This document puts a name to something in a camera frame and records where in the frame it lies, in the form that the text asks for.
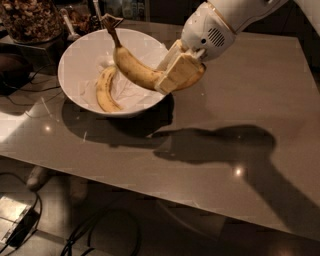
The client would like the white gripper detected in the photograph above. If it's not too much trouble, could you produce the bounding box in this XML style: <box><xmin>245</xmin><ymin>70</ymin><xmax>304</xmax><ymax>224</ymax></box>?
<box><xmin>155</xmin><ymin>2</ymin><xmax>236</xmax><ymax>94</ymax></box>

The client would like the yellow banana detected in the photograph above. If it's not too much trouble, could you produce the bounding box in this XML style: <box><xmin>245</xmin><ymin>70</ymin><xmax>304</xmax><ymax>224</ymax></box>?
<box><xmin>100</xmin><ymin>13</ymin><xmax>207</xmax><ymax>92</ymax></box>
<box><xmin>96</xmin><ymin>66</ymin><xmax>121</xmax><ymax>113</ymax></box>

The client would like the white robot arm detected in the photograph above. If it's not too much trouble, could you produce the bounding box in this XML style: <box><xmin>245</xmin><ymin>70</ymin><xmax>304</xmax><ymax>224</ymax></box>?
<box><xmin>155</xmin><ymin>0</ymin><xmax>288</xmax><ymax>94</ymax></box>

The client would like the dark tray with snacks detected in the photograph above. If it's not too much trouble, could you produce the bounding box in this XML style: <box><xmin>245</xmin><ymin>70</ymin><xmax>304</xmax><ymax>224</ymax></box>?
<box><xmin>64</xmin><ymin>4</ymin><xmax>124</xmax><ymax>34</ymax></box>

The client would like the glass jar of nuts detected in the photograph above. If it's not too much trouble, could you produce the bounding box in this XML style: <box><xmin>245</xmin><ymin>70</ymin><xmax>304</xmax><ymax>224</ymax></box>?
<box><xmin>0</xmin><ymin>0</ymin><xmax>62</xmax><ymax>44</ymax></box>

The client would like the silver box on floor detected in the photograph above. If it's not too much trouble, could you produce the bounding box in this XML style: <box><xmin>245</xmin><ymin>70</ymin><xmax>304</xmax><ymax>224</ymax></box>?
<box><xmin>0</xmin><ymin>196</ymin><xmax>31</xmax><ymax>243</ymax></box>

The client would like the white handled scoop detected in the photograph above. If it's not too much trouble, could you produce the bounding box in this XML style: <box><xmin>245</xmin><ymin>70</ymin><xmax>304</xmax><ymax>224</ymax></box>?
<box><xmin>60</xmin><ymin>8</ymin><xmax>80</xmax><ymax>41</ymax></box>

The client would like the black floor cable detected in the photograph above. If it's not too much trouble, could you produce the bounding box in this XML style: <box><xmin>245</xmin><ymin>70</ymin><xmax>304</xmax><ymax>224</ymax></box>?
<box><xmin>59</xmin><ymin>206</ymin><xmax>143</xmax><ymax>256</ymax></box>

